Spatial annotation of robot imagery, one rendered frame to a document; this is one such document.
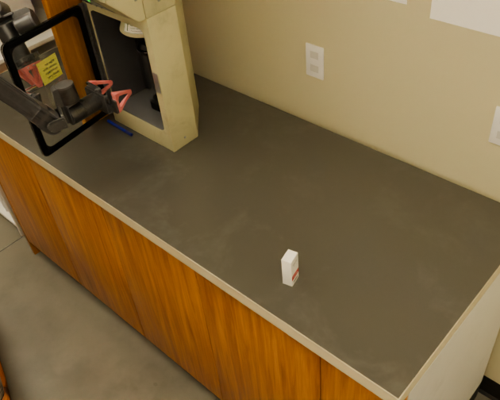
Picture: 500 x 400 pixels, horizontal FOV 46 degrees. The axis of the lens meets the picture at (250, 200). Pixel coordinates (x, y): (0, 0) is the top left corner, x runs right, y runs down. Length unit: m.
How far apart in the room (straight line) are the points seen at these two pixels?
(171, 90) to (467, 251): 0.99
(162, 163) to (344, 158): 0.59
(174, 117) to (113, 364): 1.16
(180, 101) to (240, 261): 0.60
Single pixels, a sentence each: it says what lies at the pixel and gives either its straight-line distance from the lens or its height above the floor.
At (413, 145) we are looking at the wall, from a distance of 1.89.
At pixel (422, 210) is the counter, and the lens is 1.74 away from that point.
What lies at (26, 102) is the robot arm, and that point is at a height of 1.25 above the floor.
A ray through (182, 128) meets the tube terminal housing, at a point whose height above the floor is 1.01.
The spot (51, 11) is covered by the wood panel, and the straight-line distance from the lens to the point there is 2.02.
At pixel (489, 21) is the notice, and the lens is 1.60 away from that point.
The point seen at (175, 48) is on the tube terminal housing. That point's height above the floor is 1.28.
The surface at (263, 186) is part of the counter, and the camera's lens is 1.81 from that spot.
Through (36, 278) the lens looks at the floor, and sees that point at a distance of 3.08.
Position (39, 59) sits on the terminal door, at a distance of 1.93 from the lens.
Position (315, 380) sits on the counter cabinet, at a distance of 1.63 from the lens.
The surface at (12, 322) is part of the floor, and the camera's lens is 2.95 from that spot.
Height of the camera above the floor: 2.12
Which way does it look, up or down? 42 degrees down
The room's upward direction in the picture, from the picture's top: 6 degrees counter-clockwise
